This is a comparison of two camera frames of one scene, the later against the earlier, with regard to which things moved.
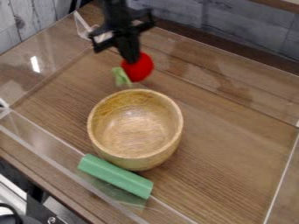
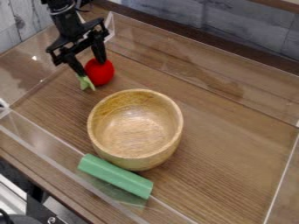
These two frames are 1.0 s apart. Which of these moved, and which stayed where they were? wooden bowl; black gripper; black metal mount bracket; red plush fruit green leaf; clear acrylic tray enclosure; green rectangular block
Moved: red plush fruit green leaf; black gripper
Stayed: green rectangular block; clear acrylic tray enclosure; wooden bowl; black metal mount bracket
